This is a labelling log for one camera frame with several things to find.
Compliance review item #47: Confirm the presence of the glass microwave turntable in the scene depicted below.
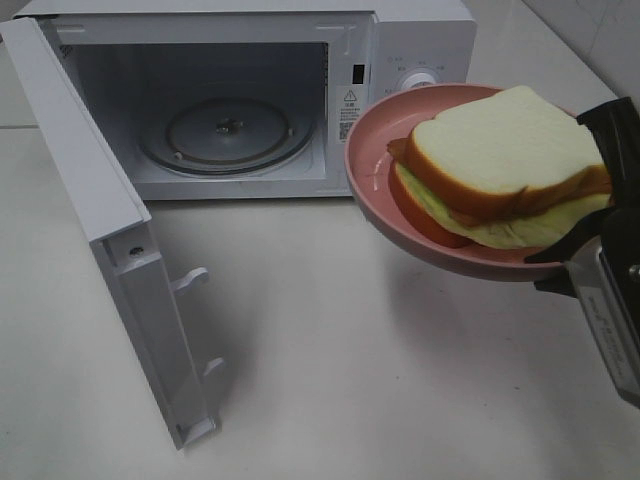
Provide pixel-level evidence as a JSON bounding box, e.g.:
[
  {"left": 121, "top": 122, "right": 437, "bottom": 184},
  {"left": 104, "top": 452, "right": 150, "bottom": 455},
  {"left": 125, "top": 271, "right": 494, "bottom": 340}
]
[{"left": 140, "top": 96, "right": 315, "bottom": 176}]

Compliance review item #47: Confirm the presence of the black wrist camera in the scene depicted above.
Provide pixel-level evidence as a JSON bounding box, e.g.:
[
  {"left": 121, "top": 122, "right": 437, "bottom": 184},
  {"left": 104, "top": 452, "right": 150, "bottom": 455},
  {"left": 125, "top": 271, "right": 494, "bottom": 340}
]
[{"left": 564, "top": 237, "right": 639, "bottom": 407}]

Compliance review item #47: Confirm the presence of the pink plate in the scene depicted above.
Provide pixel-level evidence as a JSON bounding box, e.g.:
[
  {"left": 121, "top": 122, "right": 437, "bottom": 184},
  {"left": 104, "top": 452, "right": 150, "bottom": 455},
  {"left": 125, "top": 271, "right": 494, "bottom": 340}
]
[{"left": 345, "top": 84, "right": 563, "bottom": 282}]

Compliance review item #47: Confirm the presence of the white microwave oven body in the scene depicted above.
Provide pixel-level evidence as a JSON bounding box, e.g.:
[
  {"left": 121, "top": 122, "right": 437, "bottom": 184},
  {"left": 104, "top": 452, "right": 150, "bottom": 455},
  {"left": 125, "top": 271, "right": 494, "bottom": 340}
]
[{"left": 11, "top": 1, "right": 476, "bottom": 200}]

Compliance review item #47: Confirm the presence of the white warning label sticker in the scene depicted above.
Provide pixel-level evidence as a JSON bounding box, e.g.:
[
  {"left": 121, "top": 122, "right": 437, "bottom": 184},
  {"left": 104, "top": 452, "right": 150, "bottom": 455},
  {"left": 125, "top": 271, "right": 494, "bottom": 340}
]
[{"left": 336, "top": 85, "right": 366, "bottom": 143}]

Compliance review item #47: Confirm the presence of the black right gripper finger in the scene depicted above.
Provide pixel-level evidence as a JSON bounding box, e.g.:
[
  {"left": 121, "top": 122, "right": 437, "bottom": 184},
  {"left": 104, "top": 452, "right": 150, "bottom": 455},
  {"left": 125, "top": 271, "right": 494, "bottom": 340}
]
[{"left": 525, "top": 97, "right": 639, "bottom": 264}]

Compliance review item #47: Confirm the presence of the toast sandwich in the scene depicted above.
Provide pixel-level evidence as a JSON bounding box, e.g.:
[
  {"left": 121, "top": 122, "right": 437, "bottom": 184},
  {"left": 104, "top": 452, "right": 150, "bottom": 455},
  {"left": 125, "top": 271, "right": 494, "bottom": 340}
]
[{"left": 387, "top": 86, "right": 613, "bottom": 250}]

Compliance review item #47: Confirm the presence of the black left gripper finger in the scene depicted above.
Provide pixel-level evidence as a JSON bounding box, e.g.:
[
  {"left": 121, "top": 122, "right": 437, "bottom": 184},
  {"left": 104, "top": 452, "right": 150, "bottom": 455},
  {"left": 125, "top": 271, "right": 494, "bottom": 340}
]
[{"left": 533, "top": 272, "right": 578, "bottom": 299}]

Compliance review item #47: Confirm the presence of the upper white power knob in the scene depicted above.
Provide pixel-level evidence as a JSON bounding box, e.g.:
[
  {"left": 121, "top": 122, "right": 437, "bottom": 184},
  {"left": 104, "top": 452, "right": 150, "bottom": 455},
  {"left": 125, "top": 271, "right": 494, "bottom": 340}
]
[{"left": 398, "top": 69, "right": 438, "bottom": 91}]

